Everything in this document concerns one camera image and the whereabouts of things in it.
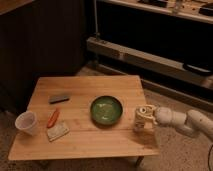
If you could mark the black handle on shelf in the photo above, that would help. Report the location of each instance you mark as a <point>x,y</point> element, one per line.
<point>196,70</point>

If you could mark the small labelled bottle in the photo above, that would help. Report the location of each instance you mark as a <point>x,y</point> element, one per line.
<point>138,127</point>

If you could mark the beige sponge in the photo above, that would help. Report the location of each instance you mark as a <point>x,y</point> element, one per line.
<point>57,131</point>

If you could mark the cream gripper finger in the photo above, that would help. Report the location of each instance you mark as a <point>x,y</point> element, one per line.
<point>142,121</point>
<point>143,109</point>

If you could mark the wooden table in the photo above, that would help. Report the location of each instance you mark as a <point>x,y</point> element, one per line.
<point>85,139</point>

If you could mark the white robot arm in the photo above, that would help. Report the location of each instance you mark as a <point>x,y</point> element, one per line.
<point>190,123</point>

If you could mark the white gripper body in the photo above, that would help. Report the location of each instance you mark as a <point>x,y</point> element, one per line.
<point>151,112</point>

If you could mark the orange carrot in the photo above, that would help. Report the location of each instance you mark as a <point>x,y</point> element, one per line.
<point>53,118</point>

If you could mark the grey rectangular block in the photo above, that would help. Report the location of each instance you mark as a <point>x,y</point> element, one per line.
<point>58,99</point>

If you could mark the metal shelf rack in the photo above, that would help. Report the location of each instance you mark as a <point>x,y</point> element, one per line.
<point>153,38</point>

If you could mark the white plastic cup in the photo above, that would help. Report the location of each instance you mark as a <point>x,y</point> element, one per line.
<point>27,122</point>

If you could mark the green bowl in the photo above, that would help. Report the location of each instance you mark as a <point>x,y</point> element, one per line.
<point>106,110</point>

